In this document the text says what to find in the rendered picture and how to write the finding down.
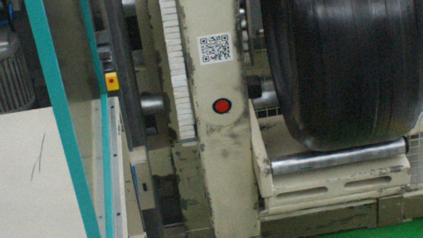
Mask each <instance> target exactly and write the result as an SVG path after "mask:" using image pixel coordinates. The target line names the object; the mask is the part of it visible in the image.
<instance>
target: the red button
mask: <svg viewBox="0 0 423 238"><path fill-rule="evenodd" d="M215 108H216V110H217V111H219V112H224V111H227V110H228V103H227V102H226V101H219V102H218V103H216V105H215Z"/></svg>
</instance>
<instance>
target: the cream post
mask: <svg viewBox="0 0 423 238"><path fill-rule="evenodd" d="M178 2H179V11H180V16H181V24H182V30H183V39H184V48H185V52H186V56H187V57H188V60H187V61H186V62H187V63H188V72H189V81H190V86H191V95H192V100H193V109H194V114H195V120H196V128H197V129H198V136H199V140H200V141H199V146H200V156H201V165H202V170H203V179H204V184H205V193H206V198H207V203H208V212H209V217H210V226H211V235H212V238H262V236H261V223H260V215H259V201H258V194H257V180H256V174H255V172H254V165H253V158H252V143H251V139H252V130H251V116H250V109H249V95H248V88H247V74H246V73H245V64H244V46H243V38H242V24H241V17H240V6H239V0H178ZM225 32H230V34H231V42H232V54H233V60H230V61H225V62H217V63H212V64H204V65H201V64H200V54H199V49H198V39H197V37H199V36H203V35H212V34H216V33H225ZM219 101H226V102H227V103H228V110H227V111H224V112H219V111H217V110H216V108H215V105H216V103H218V102H219Z"/></svg>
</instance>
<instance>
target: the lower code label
mask: <svg viewBox="0 0 423 238"><path fill-rule="evenodd" d="M197 39H198V49H199V54H200V64H201V65H204V64H212V63H217V62H225V61H230V60H233V54H232V42H231V34H230V32H225V33H216V34H212V35H203V36H199V37H197Z"/></svg>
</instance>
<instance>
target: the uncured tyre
mask: <svg viewBox="0 0 423 238"><path fill-rule="evenodd" d="M260 3H261V16H262V27H263V32H264V41H265V45H266V49H267V53H268V60H269V67H270V71H271V76H272V80H273V85H274V90H275V93H276V95H277V98H278V102H279V105H280V109H281V112H282V115H283V120H284V121H285V125H286V126H287V129H288V131H289V133H290V135H291V137H292V138H293V139H295V140H297V141H299V142H300V143H301V144H303V145H304V146H306V147H307V148H309V149H310V150H316V151H323V152H327V151H332V150H340V149H347V148H348V147H355V146H360V145H368V144H376V143H380V142H388V141H393V140H396V139H399V137H401V136H403V135H406V134H407V133H409V132H410V131H411V130H412V129H413V127H414V125H415V123H416V121H417V118H418V117H419V115H420V113H421V112H422V110H423V0H260Z"/></svg>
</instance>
